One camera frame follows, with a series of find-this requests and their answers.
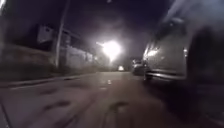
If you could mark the street lamp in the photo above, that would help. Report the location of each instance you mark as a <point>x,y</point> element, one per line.
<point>111,49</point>

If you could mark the dark parked car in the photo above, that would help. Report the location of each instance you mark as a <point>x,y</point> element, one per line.
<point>137,66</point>

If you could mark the dark asphalt road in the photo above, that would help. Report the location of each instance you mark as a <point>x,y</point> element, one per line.
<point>100,103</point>

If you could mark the building with balcony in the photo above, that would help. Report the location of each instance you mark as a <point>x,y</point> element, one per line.
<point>63,38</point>

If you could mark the tall grey pole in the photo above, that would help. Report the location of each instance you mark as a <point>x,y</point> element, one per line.
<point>60,36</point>

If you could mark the grey parked car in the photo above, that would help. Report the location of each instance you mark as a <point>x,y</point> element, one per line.
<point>173,56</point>

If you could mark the concrete kerb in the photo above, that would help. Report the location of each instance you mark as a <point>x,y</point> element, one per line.
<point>36,81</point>

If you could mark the pale wall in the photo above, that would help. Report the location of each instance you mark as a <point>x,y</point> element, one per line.
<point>30,60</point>

